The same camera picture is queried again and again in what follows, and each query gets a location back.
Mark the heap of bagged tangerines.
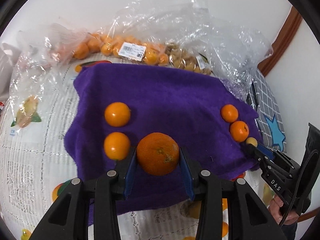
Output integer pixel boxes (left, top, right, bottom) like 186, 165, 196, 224
72, 31, 170, 67

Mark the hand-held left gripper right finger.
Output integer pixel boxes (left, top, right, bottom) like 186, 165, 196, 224
179, 146, 288, 240

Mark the empty clear plastic bag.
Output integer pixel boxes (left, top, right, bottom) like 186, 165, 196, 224
10, 22, 88, 130

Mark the large orange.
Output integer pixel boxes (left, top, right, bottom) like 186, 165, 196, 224
137, 132, 180, 176

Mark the person's right hand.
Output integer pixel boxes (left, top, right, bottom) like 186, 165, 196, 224
269, 195, 298, 227

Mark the person's right forearm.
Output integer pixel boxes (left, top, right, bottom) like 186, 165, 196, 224
277, 222, 299, 240

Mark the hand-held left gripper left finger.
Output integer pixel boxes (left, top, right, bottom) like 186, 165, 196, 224
35, 146, 137, 240

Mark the small orange tangerine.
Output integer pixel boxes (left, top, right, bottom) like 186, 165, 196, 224
229, 121, 249, 142
104, 102, 131, 127
103, 132, 131, 160
220, 104, 239, 123

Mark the heap of bagged tan longans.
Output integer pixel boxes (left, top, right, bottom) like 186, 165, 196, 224
166, 42, 213, 76

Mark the clear plastic tangerine bag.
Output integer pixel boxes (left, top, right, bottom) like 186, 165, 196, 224
45, 0, 173, 67

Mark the white plastic bag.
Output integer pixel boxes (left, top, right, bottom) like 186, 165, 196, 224
0, 42, 20, 100

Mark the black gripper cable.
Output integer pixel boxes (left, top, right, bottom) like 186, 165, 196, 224
278, 200, 297, 228

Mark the clear plastic longan bag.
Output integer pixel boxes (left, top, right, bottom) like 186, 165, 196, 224
165, 0, 273, 102

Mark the grey checked blue star bag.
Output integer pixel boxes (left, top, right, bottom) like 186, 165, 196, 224
246, 69, 287, 153

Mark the purple towel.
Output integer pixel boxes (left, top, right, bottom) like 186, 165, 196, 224
64, 63, 263, 217

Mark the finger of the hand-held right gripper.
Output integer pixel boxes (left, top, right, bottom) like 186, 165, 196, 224
246, 145, 270, 168
256, 142, 278, 160

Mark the brown wooden door frame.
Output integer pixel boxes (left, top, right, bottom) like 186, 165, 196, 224
257, 5, 303, 77

